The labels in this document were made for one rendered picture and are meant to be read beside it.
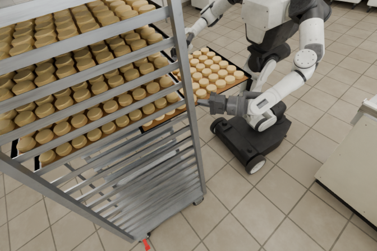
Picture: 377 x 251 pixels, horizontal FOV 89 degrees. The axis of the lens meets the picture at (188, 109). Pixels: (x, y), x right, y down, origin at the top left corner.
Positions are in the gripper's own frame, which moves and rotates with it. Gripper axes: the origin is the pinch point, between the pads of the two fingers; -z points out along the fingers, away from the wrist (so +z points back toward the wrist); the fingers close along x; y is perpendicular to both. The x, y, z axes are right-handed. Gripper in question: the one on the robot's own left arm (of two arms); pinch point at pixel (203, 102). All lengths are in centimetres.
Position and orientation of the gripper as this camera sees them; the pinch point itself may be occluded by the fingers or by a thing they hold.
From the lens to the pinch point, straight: 89.6
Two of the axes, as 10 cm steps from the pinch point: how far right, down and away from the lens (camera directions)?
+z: 9.6, 1.0, -2.6
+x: -1.2, -6.9, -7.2
